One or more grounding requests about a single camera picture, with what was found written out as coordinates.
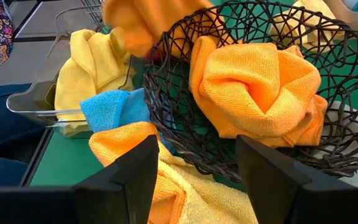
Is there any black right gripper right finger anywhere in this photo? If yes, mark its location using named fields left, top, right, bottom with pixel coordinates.
left=235, top=134, right=358, bottom=224

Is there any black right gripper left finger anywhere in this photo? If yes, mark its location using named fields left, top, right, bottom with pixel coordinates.
left=0, top=134, right=160, bottom=224

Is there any orange microfiber towel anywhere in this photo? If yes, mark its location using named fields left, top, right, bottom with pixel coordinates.
left=188, top=35, right=329, bottom=149
left=88, top=121, right=188, bottom=224
left=101, top=0, right=239, bottom=60

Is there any yellow microfiber towel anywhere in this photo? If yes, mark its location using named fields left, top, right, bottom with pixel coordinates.
left=267, top=0, right=344, bottom=52
left=53, top=26, right=136, bottom=138
left=154, top=149, right=259, bottom=224

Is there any bright blue microfiber towel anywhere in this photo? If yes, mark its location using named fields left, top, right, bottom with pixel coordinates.
left=79, top=88, right=177, bottom=155

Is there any green table mat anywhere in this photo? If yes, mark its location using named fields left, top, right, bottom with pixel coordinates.
left=29, top=0, right=358, bottom=187

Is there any clear plastic tray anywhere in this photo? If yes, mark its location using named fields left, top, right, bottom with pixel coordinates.
left=6, top=4, right=136, bottom=139

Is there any black woven wire basket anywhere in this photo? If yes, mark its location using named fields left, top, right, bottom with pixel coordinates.
left=142, top=0, right=358, bottom=184

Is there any black aluminium table frame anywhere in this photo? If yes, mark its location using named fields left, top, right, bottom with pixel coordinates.
left=19, top=127, right=54, bottom=187

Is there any metal wire grid basket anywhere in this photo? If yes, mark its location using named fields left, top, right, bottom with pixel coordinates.
left=54, top=0, right=111, bottom=35

